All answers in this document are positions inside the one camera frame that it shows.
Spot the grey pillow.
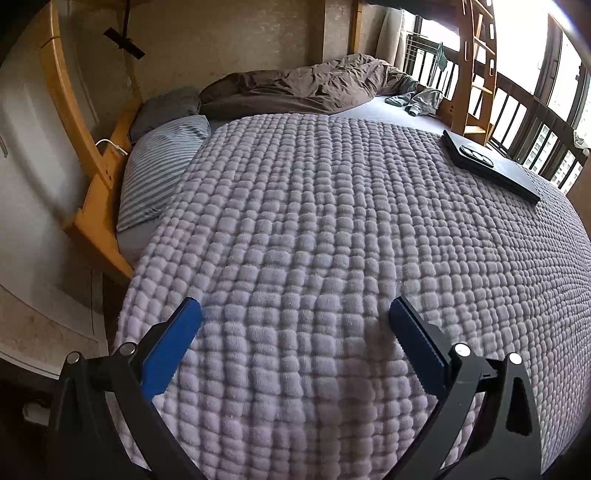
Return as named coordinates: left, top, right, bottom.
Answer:
left=129, top=87, right=201, bottom=143

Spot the brown duvet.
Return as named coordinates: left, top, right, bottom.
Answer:
left=199, top=53, right=419, bottom=116

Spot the beige curtain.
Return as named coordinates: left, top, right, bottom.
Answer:
left=376, top=8, right=404, bottom=70

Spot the wooden ladder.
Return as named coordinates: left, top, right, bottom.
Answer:
left=450, top=0, right=499, bottom=144

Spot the striped pillow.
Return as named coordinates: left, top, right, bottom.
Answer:
left=116, top=114, right=212, bottom=232

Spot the grey bedsheet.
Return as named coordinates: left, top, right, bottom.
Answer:
left=115, top=95, right=455, bottom=273

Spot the dark balcony railing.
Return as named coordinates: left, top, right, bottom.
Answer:
left=404, top=30, right=591, bottom=195

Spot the grey garment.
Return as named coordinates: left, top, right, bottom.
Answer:
left=385, top=88, right=445, bottom=117

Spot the white charging cable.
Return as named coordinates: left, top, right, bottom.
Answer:
left=95, top=138, right=127, bottom=157

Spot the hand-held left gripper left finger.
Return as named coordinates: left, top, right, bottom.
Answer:
left=46, top=296, right=204, bottom=480

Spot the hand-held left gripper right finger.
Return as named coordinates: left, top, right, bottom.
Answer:
left=388, top=295, right=546, bottom=480

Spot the black flat case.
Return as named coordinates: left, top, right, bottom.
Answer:
left=442, top=129, right=542, bottom=206

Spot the lavender waffle blanket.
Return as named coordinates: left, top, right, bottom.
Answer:
left=108, top=112, right=591, bottom=480

